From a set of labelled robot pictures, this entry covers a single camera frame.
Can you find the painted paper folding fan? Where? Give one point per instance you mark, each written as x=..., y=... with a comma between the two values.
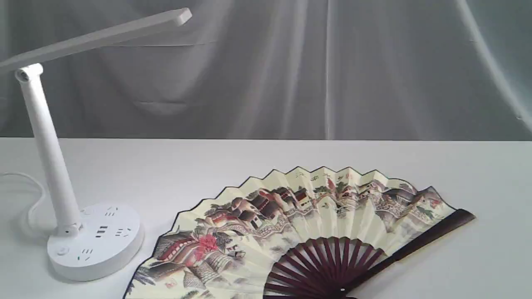
x=293, y=235

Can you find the white desk lamp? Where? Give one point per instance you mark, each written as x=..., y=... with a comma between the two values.
x=101, y=239

